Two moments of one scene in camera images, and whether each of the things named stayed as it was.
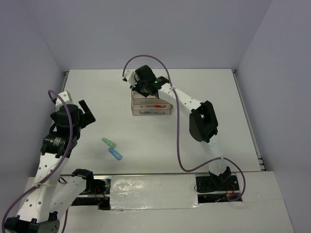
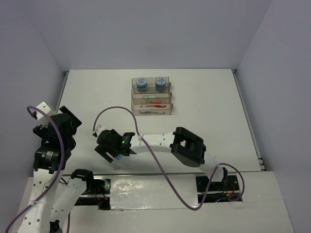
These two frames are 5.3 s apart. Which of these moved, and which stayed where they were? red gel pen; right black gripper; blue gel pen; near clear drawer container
Moved: right black gripper
Stayed: red gel pen; blue gel pen; near clear drawer container
